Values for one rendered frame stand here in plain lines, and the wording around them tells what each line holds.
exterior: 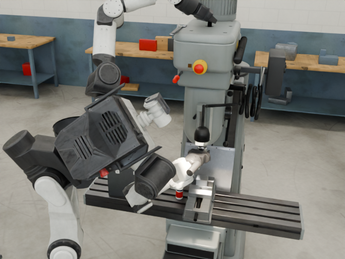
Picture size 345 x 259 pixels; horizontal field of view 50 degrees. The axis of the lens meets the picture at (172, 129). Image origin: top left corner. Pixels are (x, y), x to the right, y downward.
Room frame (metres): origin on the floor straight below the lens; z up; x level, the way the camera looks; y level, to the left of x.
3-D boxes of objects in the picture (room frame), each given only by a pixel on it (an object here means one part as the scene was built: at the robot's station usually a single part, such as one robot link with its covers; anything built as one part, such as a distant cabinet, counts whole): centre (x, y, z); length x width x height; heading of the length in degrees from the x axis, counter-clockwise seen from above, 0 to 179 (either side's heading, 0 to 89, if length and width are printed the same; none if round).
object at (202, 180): (1.74, -0.17, 1.05); 0.06 x 0.05 x 0.06; 79
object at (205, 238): (1.74, -0.16, 0.79); 0.50 x 0.35 x 0.12; 167
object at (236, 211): (1.75, -0.11, 0.90); 1.24 x 0.23 x 0.08; 77
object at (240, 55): (1.74, -0.31, 1.79); 0.45 x 0.04 x 0.04; 167
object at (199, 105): (1.63, -0.14, 1.45); 0.04 x 0.04 x 0.21; 77
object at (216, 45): (1.75, -0.16, 1.81); 0.47 x 0.26 x 0.16; 167
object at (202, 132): (1.53, -0.14, 1.45); 0.07 x 0.07 x 0.06
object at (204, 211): (1.71, -0.16, 0.99); 0.35 x 0.15 x 0.11; 169
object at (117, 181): (1.80, 0.24, 1.03); 0.22 x 0.12 x 0.20; 84
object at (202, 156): (1.66, -0.12, 1.23); 0.13 x 0.12 x 0.10; 63
